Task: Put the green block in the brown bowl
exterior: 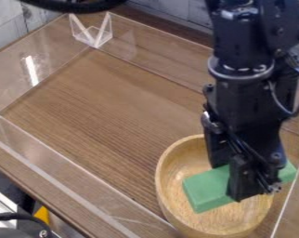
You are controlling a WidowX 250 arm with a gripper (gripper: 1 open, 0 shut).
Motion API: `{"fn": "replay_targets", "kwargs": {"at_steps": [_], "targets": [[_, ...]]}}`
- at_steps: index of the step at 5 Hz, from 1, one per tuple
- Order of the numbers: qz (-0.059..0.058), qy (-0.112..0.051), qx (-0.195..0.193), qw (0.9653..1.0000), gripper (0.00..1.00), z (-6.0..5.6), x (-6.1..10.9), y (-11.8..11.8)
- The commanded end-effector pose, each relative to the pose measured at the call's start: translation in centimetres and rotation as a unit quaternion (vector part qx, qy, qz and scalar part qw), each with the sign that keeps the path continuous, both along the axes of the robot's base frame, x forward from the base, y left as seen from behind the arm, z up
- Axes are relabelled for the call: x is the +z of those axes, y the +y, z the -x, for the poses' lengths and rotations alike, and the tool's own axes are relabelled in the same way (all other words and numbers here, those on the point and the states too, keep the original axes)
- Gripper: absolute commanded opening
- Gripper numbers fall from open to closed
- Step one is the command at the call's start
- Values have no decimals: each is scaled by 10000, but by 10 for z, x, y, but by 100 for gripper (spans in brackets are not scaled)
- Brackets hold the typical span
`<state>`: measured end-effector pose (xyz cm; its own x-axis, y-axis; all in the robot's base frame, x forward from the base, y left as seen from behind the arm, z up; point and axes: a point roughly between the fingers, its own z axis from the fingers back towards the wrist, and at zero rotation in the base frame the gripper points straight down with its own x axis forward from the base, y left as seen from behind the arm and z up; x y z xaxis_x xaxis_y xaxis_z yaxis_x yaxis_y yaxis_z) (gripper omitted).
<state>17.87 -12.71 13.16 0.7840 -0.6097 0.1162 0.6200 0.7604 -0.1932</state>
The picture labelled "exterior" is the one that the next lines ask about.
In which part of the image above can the green rectangular block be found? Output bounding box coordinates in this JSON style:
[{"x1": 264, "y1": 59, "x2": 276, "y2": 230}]
[{"x1": 181, "y1": 158, "x2": 299, "y2": 215}]

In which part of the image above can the yellow and black device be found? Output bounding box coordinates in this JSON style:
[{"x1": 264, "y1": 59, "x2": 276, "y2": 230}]
[{"x1": 27, "y1": 205, "x2": 61, "y2": 238}]

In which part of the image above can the brown wooden bowl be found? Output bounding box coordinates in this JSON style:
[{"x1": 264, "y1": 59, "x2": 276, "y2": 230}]
[{"x1": 155, "y1": 135, "x2": 274, "y2": 238}]

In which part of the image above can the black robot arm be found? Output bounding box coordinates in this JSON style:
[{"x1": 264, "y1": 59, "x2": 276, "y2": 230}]
[{"x1": 202, "y1": 0, "x2": 299, "y2": 202}]

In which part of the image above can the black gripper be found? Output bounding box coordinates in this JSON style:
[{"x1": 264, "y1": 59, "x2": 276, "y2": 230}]
[{"x1": 202, "y1": 55, "x2": 299, "y2": 202}]

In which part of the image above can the black cable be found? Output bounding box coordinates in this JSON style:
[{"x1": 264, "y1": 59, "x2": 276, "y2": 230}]
[{"x1": 0, "y1": 212, "x2": 53, "y2": 238}]

